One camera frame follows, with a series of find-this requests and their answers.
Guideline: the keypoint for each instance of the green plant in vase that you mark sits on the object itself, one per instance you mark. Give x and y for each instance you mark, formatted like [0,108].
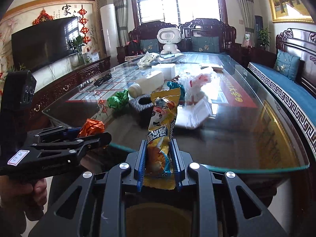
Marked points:
[76,45]

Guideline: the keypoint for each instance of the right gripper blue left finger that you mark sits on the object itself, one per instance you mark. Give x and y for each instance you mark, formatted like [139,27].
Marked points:
[139,167]

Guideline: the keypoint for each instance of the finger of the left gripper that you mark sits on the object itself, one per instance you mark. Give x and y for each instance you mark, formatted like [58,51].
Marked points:
[93,142]
[58,132]

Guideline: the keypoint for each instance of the person's left hand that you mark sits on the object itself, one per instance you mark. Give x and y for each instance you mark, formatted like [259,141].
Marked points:
[14,192]

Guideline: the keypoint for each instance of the red fu ornament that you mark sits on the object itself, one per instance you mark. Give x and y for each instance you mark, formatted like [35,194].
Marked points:
[43,17]

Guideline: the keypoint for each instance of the teal pillow far left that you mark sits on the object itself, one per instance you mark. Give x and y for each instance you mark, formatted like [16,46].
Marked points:
[149,45]

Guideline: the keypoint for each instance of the dark wooden tv cabinet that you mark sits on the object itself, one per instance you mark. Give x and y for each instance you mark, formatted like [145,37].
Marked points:
[56,89]

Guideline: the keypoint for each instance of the right window curtain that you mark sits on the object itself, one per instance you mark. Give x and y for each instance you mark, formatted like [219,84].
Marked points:
[247,10]

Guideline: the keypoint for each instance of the green crumpled paper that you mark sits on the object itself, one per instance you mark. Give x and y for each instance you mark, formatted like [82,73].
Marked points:
[119,100]

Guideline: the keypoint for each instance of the white foam block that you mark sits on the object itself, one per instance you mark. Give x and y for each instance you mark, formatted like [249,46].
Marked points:
[168,70]

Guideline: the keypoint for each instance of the white toy robot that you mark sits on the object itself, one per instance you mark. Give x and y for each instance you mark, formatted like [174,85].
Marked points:
[169,38]

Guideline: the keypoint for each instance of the white blue wipes pack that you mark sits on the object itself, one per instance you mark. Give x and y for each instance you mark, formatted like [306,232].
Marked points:
[170,58]

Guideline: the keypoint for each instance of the teal embroidered pillow near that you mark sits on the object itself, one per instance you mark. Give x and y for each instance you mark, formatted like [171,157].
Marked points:
[287,64]

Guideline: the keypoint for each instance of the potted green corner plant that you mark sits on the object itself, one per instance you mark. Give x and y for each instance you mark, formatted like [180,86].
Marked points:
[264,38]

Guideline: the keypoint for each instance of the carved wooden side sofa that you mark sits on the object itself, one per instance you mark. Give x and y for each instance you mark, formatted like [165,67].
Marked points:
[301,43]

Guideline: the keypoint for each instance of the yellow snack wrapper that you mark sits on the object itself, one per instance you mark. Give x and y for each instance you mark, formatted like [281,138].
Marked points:
[158,166]

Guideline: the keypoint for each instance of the left window curtain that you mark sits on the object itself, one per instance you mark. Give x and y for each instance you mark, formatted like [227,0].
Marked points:
[122,20]

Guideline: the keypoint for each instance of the gold framed tree painting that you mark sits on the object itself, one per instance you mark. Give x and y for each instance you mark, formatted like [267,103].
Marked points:
[289,11]

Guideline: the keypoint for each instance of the teal paper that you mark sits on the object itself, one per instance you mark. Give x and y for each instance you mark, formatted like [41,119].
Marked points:
[174,85]

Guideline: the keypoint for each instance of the window curtain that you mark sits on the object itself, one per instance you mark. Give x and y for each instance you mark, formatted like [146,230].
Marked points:
[122,20]
[247,10]

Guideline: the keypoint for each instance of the orange paper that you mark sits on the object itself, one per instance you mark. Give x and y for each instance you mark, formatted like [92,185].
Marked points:
[91,127]

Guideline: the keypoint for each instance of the white standing air conditioner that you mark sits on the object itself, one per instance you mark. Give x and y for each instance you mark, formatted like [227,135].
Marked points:
[110,32]

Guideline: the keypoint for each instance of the carved wooden far armchair left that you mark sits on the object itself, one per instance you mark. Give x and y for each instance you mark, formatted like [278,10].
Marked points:
[146,31]

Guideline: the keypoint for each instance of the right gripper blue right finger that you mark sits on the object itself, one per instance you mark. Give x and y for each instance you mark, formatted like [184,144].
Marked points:
[177,163]

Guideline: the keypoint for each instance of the large window frame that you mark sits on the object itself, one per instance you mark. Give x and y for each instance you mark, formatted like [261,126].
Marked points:
[177,11]

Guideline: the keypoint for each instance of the carved wooden far armchair right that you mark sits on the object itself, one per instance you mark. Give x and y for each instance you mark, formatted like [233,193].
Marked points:
[207,28]

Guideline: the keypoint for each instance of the white plastic bottle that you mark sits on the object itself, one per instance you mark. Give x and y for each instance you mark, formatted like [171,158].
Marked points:
[147,85]

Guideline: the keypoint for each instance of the black flat television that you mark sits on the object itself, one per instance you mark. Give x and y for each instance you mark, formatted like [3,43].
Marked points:
[40,45]

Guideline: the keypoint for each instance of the black tower speaker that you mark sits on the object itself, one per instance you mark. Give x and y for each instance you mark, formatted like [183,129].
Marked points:
[258,25]

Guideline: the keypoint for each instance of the blue sofa seat cushion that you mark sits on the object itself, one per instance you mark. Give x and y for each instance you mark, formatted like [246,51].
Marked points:
[300,103]

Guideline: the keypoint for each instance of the teal pillow far right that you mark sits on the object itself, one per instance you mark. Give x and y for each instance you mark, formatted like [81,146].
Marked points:
[205,44]

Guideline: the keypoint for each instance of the white patterned plastic bag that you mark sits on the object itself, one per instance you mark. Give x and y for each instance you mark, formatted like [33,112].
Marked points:
[147,59]

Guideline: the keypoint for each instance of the carved wooden armchair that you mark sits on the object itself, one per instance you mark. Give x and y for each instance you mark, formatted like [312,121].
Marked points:
[207,28]
[146,31]

